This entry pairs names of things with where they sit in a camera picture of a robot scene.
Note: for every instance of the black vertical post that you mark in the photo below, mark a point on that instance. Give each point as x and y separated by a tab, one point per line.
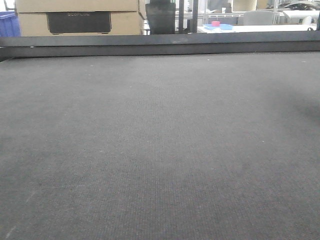
194	24
181	17

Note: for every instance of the upper cardboard box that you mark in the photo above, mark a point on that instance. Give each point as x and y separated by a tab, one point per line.
39	6

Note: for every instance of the lower cardboard box black label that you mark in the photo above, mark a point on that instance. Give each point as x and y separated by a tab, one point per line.
97	23

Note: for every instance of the blue plastic crate background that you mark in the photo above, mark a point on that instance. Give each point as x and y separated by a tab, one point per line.
9	24

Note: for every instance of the pink cube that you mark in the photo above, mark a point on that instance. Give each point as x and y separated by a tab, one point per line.
215	24

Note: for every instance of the black conveyor belt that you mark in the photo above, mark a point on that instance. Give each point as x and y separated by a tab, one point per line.
193	147

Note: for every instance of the black conveyor side rail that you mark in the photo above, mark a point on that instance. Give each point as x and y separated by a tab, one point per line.
158	45

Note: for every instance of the white background table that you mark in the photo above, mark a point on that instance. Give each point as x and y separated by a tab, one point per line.
261	28

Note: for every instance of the black bin background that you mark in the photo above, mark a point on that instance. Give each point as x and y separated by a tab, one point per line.
161	17

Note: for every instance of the light blue tray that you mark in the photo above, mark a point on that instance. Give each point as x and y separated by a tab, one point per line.
224	27

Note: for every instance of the grey office chair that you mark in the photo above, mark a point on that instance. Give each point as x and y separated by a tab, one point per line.
257	18

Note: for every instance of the white curved machine part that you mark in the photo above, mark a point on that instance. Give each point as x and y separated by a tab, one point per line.
294	16

